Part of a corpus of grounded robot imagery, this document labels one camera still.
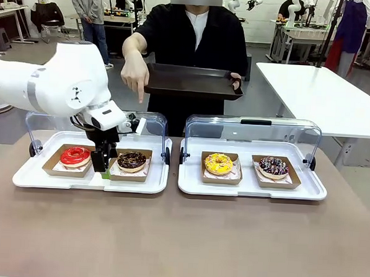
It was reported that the black chair with jacket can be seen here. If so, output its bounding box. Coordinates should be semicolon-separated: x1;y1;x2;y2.
30;1;68;43

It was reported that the cardboard box of sprinkle donut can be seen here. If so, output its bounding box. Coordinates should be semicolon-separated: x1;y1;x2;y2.
249;154;304;191

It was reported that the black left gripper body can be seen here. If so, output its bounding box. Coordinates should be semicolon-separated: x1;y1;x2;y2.
83;123;121;156

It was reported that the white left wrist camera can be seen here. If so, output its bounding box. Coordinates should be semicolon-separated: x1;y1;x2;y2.
134;117;148;136

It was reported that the cardboard box of red donut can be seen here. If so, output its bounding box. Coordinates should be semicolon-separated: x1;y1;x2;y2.
42;143;97;179

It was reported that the black camera pole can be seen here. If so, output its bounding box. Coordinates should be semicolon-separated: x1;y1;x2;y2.
315;0;349;71

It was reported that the person in purple apron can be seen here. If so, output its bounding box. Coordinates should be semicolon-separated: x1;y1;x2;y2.
324;0;370;79

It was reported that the cardboard box of yellow donut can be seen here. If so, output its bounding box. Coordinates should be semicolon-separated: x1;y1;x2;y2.
200;151;245;186

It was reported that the printed paper liner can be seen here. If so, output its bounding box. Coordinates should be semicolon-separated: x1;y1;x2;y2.
110;157;151;178
52;159;91;174
202;156;242;181
253;160;295;186

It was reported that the dark brown serving tray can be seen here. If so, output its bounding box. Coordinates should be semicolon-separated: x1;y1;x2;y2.
143;63;246;102

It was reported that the cardboard box of nut donut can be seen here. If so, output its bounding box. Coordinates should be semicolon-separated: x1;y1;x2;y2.
108;146;154;184

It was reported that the chocolate donut with coloured sprinkles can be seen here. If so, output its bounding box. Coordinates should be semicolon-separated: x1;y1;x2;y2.
257;155;291;181

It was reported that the person's right hand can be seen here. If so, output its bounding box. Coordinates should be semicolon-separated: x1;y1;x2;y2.
118;56;151;105

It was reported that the white display case tray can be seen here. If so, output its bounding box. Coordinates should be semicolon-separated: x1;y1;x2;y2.
11;128;174;196
177;136;330;203

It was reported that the black lid handle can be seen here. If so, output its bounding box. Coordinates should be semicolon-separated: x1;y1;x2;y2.
240;118;272;127

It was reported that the background table with donuts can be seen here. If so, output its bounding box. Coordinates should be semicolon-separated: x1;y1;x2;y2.
102;9;140;35

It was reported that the grey background work table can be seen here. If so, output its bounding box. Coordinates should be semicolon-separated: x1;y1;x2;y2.
268;18;338;67

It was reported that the chocolate donut with nut bits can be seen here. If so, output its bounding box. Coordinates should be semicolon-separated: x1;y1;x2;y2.
117;150;149;174

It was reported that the yellow glazed donut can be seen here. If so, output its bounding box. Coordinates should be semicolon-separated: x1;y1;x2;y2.
203;151;235;177

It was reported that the person in black shirt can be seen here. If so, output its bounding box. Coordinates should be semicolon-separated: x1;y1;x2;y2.
131;0;252;141

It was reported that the white side desk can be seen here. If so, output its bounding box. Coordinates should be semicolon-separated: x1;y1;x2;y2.
0;4;37;45

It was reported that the person in grey hoodie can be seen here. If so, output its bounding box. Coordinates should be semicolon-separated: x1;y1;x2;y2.
65;0;118;71

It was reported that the person's right forearm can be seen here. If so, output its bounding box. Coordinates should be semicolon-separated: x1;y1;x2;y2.
121;32;148;69

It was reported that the small grey stool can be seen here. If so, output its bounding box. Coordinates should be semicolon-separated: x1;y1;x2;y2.
0;29;14;55

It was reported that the red glazed donut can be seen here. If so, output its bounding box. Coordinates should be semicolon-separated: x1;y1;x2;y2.
59;145;93;171

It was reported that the person's left hand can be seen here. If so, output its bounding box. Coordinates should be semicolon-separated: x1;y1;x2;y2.
229;71;244;91

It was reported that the clear display case lid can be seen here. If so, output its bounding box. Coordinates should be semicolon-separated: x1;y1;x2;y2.
183;113;324;167
23;105;170;164

